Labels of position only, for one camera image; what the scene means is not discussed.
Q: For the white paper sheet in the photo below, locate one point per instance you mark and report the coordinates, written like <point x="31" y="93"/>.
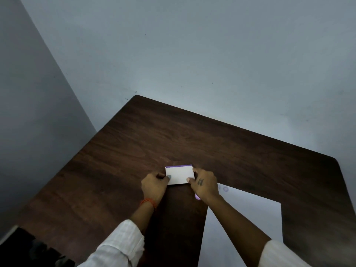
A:
<point x="244" y="219"/>

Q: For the small purple object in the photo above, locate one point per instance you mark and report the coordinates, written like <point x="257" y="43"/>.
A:
<point x="197" y="197"/>

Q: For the orange thread wristband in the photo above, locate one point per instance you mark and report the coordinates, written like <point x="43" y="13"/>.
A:
<point x="148" y="202"/>

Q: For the person's left thumb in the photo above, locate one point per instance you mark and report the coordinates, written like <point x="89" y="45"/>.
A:
<point x="166" y="180"/>

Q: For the person's left forearm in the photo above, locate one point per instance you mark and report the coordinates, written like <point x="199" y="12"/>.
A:
<point x="125" y="239"/>

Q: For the person's left hand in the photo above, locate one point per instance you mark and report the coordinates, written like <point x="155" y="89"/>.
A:
<point x="152" y="189"/>

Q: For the person's right forearm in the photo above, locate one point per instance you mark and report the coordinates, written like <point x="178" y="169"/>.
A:
<point x="244" y="233"/>

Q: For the person's right thumb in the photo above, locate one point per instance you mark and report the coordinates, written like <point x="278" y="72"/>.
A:
<point x="191" y="181"/>

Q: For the person's right hand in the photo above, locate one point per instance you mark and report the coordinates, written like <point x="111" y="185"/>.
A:
<point x="206" y="186"/>

